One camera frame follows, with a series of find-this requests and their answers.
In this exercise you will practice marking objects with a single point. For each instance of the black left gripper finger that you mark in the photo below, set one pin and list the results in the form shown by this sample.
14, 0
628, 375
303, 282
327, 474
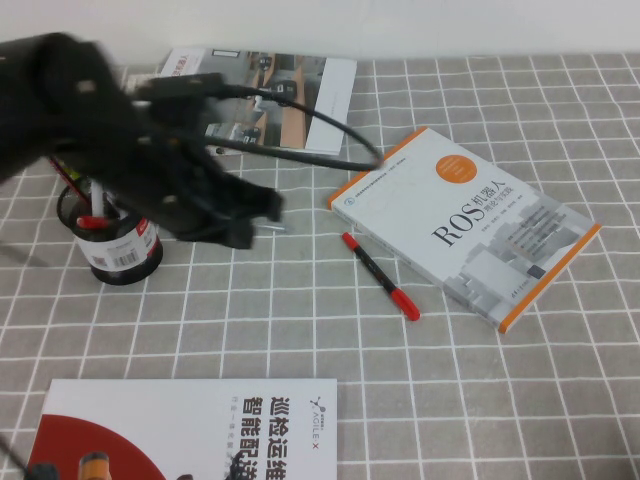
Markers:
257, 200
239, 234

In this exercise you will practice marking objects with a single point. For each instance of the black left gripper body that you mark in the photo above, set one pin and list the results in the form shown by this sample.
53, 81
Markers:
165, 190

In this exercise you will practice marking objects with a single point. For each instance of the red and black marker pen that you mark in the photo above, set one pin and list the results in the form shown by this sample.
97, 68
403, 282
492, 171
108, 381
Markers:
380, 277

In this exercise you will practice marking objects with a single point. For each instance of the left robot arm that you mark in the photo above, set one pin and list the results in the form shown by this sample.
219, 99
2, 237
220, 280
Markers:
55, 90

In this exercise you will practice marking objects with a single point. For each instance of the short red pen cap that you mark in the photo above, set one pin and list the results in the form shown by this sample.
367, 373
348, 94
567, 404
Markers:
92, 222

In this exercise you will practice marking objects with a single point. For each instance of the black mesh pen holder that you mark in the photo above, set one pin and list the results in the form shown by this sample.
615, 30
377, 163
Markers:
125, 260

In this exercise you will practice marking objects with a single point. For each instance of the white marker with black cap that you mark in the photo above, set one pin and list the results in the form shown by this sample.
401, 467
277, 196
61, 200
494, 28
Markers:
96, 200

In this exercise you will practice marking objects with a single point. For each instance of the red pencil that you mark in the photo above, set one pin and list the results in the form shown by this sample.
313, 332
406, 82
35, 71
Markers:
62, 172

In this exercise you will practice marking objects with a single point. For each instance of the grey checked tablecloth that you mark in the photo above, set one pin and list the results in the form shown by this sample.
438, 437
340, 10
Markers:
300, 325

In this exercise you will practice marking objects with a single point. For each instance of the red and white book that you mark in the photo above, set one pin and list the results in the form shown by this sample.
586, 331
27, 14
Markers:
132, 82

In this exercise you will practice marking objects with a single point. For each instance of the white brochure with photo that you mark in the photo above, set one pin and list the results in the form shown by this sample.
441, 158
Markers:
325, 100

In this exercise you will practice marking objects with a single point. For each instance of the white red AgileX brochure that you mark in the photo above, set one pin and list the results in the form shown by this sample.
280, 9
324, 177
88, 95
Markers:
175, 415

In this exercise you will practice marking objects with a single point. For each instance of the white orange ROS book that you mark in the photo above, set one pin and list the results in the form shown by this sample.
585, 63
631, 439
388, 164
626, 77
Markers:
450, 225

